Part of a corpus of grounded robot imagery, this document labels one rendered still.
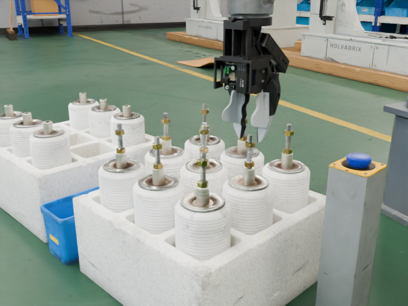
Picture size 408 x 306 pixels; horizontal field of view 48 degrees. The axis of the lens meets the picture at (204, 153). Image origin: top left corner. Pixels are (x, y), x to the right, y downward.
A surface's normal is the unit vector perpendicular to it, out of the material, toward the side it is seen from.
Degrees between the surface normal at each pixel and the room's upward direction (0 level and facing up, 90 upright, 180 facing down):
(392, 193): 90
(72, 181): 90
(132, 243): 90
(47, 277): 0
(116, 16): 90
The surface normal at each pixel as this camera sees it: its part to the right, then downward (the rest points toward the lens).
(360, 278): 0.70, 0.24
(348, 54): -0.88, 0.16
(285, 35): 0.48, 0.29
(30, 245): 0.00, -0.94
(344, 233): -0.71, 0.23
